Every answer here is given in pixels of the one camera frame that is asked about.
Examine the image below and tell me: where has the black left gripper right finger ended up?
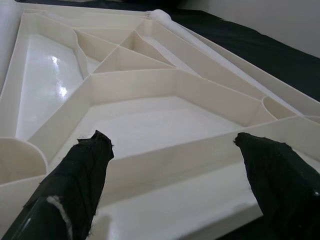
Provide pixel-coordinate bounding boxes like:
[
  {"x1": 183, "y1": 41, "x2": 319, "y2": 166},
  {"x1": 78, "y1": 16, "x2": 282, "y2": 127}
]
[{"x1": 233, "y1": 131, "x2": 320, "y2": 232}]

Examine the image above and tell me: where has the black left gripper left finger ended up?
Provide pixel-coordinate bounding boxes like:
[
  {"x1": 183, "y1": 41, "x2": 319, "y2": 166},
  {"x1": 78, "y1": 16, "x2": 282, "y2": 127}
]
[{"x1": 0, "y1": 129, "x2": 115, "y2": 240}]

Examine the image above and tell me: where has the white plastic children table top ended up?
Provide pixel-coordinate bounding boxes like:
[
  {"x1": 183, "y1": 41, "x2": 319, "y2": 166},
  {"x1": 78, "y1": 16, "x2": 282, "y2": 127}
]
[{"x1": 0, "y1": 4, "x2": 320, "y2": 240}]

